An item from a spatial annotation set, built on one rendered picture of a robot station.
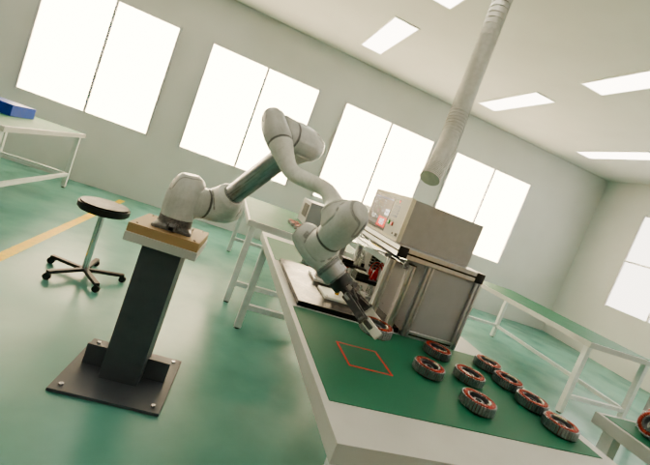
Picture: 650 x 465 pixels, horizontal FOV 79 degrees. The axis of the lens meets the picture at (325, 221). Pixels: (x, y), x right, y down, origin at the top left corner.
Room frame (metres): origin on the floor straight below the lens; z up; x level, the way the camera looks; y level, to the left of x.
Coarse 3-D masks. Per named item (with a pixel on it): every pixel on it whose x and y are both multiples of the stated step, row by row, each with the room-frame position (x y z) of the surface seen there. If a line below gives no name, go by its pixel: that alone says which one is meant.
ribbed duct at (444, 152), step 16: (496, 0) 3.30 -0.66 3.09; (512, 0) 3.33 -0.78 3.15; (496, 16) 3.28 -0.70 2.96; (480, 32) 3.35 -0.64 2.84; (496, 32) 3.28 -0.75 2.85; (480, 48) 3.28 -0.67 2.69; (480, 64) 3.25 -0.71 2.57; (464, 80) 3.27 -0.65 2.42; (480, 80) 3.27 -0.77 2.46; (464, 96) 3.23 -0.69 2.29; (464, 112) 3.21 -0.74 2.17; (448, 128) 3.19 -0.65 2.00; (448, 144) 3.12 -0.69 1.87; (432, 160) 3.07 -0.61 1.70; (448, 160) 3.09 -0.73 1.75; (432, 176) 3.02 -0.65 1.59
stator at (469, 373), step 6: (456, 366) 1.41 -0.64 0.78; (462, 366) 1.43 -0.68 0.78; (468, 366) 1.45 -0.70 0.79; (456, 372) 1.39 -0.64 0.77; (462, 372) 1.38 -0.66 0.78; (468, 372) 1.42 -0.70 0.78; (474, 372) 1.43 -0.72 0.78; (462, 378) 1.37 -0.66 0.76; (468, 378) 1.36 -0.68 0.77; (474, 378) 1.36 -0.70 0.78; (480, 378) 1.37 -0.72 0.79; (468, 384) 1.35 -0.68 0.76; (474, 384) 1.35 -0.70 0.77; (480, 384) 1.36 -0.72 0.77
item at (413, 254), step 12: (372, 240) 1.88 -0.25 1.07; (384, 240) 1.76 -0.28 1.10; (396, 252) 1.62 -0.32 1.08; (408, 252) 1.61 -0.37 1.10; (420, 252) 1.63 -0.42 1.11; (432, 264) 1.65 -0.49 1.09; (444, 264) 1.66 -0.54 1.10; (456, 264) 1.72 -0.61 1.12; (468, 276) 1.70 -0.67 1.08; (480, 276) 1.72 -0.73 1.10
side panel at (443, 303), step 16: (432, 272) 1.65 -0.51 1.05; (432, 288) 1.68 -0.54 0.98; (448, 288) 1.70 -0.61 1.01; (464, 288) 1.72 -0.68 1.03; (480, 288) 1.72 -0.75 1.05; (416, 304) 1.65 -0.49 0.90; (432, 304) 1.68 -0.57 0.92; (448, 304) 1.70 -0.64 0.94; (464, 304) 1.73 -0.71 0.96; (416, 320) 1.67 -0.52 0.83; (432, 320) 1.69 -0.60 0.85; (448, 320) 1.71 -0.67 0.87; (464, 320) 1.72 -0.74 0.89; (416, 336) 1.67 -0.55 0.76; (432, 336) 1.70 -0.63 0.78; (448, 336) 1.72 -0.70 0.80
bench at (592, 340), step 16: (496, 288) 5.20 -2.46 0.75; (512, 304) 4.56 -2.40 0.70; (528, 304) 4.79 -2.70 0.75; (480, 320) 5.65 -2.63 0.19; (496, 320) 5.75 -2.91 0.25; (544, 320) 4.09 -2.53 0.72; (560, 320) 4.34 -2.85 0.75; (512, 336) 5.39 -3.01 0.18; (576, 336) 3.71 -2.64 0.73; (592, 336) 3.97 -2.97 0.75; (608, 352) 3.63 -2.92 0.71; (624, 352) 3.72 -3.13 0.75; (560, 368) 4.58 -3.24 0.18; (576, 368) 3.62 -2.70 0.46; (640, 368) 3.84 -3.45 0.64; (640, 384) 3.83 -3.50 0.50; (560, 400) 3.63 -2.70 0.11; (576, 400) 3.65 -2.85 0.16; (592, 400) 3.71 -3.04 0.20; (608, 400) 3.98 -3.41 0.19; (624, 400) 3.85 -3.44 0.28; (624, 416) 3.82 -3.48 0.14
